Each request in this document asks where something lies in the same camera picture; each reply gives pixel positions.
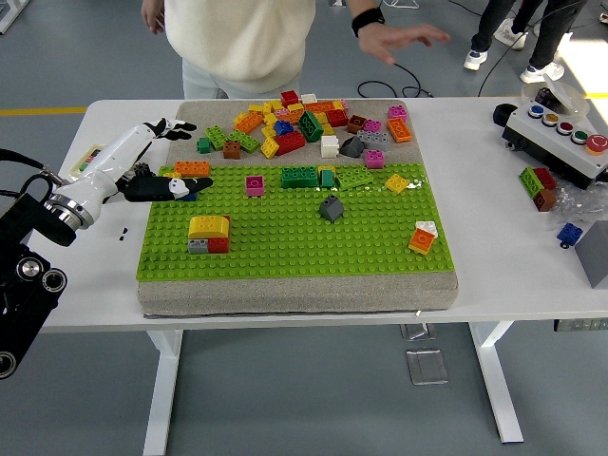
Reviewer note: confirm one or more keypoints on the person's right hand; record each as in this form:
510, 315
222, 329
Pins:
153, 14

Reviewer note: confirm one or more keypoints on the lime green flat plate brick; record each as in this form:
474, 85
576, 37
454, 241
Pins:
355, 178

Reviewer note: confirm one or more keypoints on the yellow building brick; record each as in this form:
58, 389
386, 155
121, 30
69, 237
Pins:
273, 105
269, 131
328, 127
338, 105
295, 108
328, 167
256, 108
270, 119

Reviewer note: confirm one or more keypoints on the red four-stud brick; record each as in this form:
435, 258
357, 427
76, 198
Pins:
290, 98

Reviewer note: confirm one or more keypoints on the blue four-stud brick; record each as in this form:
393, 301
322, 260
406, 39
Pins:
283, 127
191, 196
570, 233

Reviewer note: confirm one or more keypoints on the lime green eight-stud brick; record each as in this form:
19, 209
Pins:
247, 141
218, 137
528, 183

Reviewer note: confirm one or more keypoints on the under-table control panel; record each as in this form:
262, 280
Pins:
582, 325

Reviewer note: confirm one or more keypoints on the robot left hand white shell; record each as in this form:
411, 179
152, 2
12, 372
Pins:
109, 159

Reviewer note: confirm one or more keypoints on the black wristband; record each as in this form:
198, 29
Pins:
368, 20

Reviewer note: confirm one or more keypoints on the round translucent lidded container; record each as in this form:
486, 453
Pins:
567, 97

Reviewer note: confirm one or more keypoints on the green two-stud brick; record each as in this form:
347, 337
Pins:
203, 145

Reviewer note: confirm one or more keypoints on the white building brick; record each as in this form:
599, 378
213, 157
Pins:
309, 98

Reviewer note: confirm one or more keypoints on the white furniture frame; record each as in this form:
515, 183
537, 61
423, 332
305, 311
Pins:
10, 14

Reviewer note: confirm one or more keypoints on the grey-brown cushion mat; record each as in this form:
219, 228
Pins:
294, 294

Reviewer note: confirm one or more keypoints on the dark grey sloped brick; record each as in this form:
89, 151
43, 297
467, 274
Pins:
331, 209
351, 147

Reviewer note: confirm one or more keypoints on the orange building brick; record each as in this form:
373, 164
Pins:
293, 118

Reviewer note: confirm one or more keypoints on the yellow four-stud brick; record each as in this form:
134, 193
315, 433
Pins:
397, 183
172, 176

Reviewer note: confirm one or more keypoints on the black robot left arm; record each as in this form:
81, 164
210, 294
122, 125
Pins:
28, 223

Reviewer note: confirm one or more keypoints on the dark green eight-stud brick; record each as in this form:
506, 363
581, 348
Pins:
311, 126
300, 176

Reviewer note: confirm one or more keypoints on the orange eight-stud brick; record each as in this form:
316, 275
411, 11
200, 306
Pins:
319, 107
249, 122
399, 130
192, 168

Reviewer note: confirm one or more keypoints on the teal green building brick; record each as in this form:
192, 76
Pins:
328, 178

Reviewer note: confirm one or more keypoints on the grey eight-stud brick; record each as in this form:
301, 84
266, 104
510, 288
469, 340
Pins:
198, 245
373, 139

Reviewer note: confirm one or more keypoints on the orange four-stud brick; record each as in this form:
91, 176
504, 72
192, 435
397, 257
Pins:
422, 240

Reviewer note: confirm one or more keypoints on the clear floor socket cover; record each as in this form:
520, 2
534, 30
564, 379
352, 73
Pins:
427, 368
418, 331

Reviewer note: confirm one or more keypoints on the grey box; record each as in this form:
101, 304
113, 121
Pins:
596, 256

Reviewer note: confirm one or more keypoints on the background person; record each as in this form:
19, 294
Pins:
489, 24
518, 40

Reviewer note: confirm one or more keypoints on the black gear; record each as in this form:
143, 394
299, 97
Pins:
142, 167

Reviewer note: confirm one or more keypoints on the white table leg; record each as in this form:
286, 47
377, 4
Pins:
494, 380
161, 404

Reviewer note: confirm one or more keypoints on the green studded baseplate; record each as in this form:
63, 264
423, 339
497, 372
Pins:
356, 237

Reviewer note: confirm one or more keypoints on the cream switch box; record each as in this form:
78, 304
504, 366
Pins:
88, 159

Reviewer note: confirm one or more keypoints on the person's left hand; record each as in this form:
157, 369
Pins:
394, 40

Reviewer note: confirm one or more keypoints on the white four-stud brick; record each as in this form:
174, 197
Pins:
330, 146
426, 226

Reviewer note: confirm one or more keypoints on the clear plastic bag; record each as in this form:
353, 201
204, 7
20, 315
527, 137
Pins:
577, 202

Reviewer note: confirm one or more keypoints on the red building brick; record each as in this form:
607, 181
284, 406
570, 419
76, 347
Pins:
545, 178

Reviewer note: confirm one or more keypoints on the white push-button control box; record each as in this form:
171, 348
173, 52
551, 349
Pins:
546, 142

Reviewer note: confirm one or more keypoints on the pink four-stud brick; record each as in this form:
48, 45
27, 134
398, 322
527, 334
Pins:
373, 125

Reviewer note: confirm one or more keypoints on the pink building brick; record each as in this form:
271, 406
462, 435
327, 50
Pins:
346, 104
283, 112

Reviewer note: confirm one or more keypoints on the person's left forearm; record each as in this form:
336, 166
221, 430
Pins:
361, 8

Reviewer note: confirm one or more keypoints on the magenta four-stud brick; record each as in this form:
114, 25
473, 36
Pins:
375, 158
255, 185
398, 112

